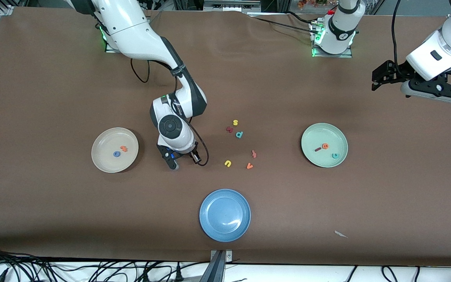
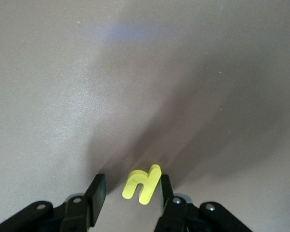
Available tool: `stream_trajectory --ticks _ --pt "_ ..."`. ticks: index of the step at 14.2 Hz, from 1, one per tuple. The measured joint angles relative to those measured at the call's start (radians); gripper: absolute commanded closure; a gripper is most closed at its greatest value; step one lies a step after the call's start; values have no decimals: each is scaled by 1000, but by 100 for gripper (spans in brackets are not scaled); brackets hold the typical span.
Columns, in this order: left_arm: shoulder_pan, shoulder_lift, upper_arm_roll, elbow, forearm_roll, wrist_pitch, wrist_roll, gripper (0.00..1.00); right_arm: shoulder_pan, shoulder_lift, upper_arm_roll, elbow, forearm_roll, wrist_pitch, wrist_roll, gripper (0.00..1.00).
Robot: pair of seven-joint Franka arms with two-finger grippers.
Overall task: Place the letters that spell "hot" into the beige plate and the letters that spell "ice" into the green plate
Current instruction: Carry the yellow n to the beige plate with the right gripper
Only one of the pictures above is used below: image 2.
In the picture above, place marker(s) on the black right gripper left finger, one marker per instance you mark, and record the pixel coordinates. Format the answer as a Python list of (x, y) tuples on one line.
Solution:
[(96, 198)]

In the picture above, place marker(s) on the brown table mat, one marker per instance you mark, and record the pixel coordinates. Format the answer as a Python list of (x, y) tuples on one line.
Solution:
[(62, 72)]

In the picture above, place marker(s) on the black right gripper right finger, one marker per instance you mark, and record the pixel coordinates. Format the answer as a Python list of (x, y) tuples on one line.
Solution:
[(171, 212)]

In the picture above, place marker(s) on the yellow foam letter h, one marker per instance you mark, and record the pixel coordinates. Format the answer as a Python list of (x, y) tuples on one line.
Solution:
[(147, 188)]

